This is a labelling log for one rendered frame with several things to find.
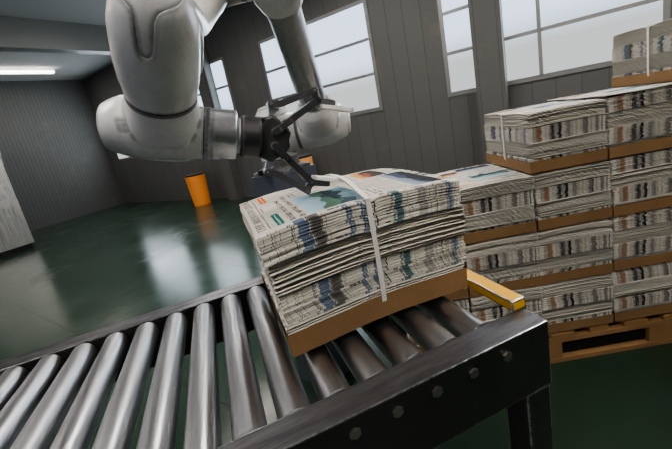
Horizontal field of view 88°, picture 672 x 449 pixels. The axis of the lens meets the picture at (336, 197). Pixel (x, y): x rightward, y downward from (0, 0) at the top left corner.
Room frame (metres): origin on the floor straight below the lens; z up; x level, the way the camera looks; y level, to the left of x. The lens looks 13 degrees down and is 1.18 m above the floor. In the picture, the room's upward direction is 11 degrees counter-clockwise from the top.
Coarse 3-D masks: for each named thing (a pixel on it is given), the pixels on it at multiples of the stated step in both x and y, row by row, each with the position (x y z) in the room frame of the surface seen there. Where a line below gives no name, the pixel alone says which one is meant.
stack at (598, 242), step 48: (480, 192) 1.25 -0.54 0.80; (528, 192) 1.25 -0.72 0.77; (576, 192) 1.25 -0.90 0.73; (624, 192) 1.23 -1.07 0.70; (528, 240) 1.24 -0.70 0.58; (576, 240) 1.23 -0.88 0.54; (624, 240) 1.24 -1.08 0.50; (528, 288) 1.25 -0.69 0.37; (576, 288) 1.24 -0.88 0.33; (624, 288) 1.23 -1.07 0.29; (576, 336) 1.24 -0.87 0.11
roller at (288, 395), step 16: (256, 288) 0.81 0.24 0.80; (256, 304) 0.73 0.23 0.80; (256, 320) 0.67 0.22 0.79; (272, 320) 0.66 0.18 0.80; (256, 336) 0.64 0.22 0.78; (272, 336) 0.59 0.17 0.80; (272, 352) 0.54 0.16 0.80; (288, 352) 0.55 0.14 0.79; (272, 368) 0.51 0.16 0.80; (288, 368) 0.50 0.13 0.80; (272, 384) 0.48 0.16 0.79; (288, 384) 0.46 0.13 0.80; (288, 400) 0.43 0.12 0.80; (304, 400) 0.43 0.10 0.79
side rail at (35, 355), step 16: (224, 288) 0.85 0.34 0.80; (240, 288) 0.83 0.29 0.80; (176, 304) 0.81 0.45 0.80; (192, 304) 0.80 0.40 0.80; (128, 320) 0.78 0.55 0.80; (144, 320) 0.76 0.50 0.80; (160, 320) 0.76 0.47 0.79; (192, 320) 0.78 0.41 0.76; (80, 336) 0.74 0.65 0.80; (96, 336) 0.73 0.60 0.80; (128, 336) 0.74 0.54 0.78; (160, 336) 0.76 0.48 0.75; (32, 352) 0.71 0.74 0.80; (48, 352) 0.70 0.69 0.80; (64, 352) 0.70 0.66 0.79; (0, 368) 0.67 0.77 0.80; (32, 368) 0.68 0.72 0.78
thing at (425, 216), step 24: (384, 168) 0.88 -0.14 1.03; (384, 192) 0.59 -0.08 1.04; (408, 192) 0.59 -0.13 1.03; (432, 192) 0.60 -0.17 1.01; (456, 192) 0.62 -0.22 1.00; (408, 216) 0.59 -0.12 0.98; (432, 216) 0.60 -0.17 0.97; (456, 216) 0.62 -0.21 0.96; (408, 240) 0.59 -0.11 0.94; (432, 240) 0.60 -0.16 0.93; (456, 240) 0.62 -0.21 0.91; (408, 264) 0.59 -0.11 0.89; (432, 264) 0.61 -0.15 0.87; (456, 264) 0.62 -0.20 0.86
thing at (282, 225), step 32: (288, 192) 0.77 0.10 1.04; (320, 192) 0.70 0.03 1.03; (256, 224) 0.57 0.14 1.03; (288, 224) 0.53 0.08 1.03; (320, 224) 0.53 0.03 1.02; (352, 224) 0.55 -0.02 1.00; (288, 256) 0.51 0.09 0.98; (320, 256) 0.54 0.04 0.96; (352, 256) 0.55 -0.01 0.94; (288, 288) 0.52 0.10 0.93; (320, 288) 0.54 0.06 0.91; (352, 288) 0.55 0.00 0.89; (288, 320) 0.52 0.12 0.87; (320, 320) 0.53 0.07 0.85
